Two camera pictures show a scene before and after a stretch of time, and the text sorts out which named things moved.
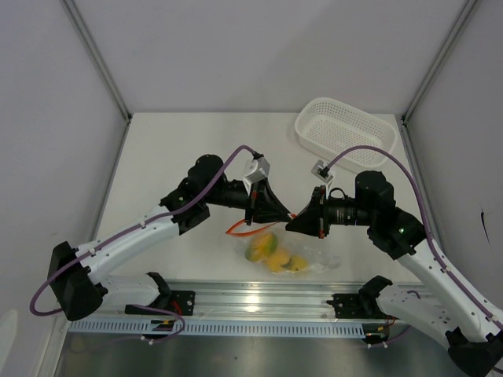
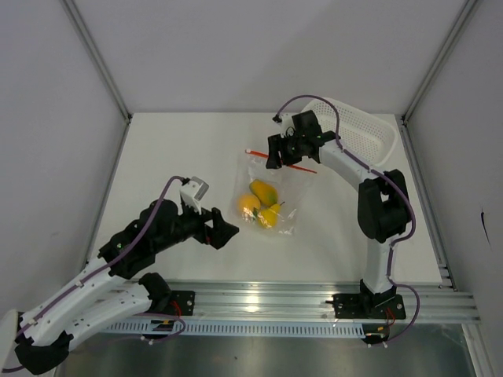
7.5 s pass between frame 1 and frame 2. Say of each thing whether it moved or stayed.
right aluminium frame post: stayed
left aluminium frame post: stayed
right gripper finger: moved
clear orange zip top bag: moved
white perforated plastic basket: stayed
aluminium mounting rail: stayed
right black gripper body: moved
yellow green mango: moved
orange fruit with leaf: moved
